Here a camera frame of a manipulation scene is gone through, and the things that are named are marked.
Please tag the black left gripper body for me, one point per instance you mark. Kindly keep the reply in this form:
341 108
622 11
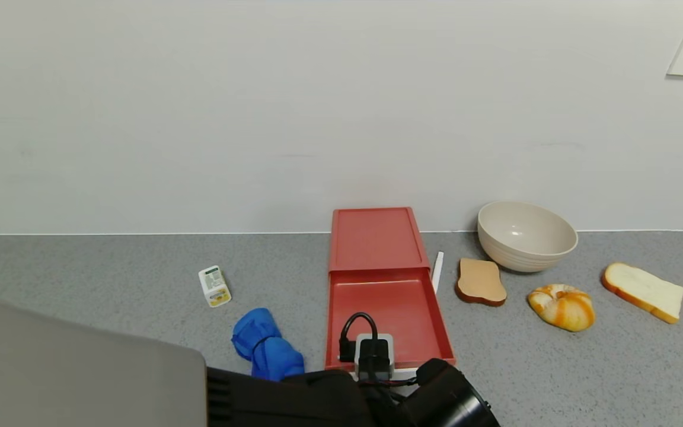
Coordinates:
386 396

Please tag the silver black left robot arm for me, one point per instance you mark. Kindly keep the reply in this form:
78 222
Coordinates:
80 373

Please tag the blue crumpled cloth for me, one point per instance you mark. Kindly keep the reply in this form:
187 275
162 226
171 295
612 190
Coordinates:
270 350

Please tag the white marker pen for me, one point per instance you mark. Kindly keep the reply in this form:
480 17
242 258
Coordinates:
437 270

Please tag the brown toast slice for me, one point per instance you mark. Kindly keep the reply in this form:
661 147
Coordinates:
481 281

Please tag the orange striped bread roll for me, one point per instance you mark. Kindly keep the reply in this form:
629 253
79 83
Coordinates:
562 308

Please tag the beige ribbed bowl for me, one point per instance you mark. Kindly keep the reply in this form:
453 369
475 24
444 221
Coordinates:
525 243

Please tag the white bread slice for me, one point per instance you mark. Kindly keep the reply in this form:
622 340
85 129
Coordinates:
644 292

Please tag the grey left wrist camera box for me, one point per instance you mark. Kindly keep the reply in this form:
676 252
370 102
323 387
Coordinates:
374 345

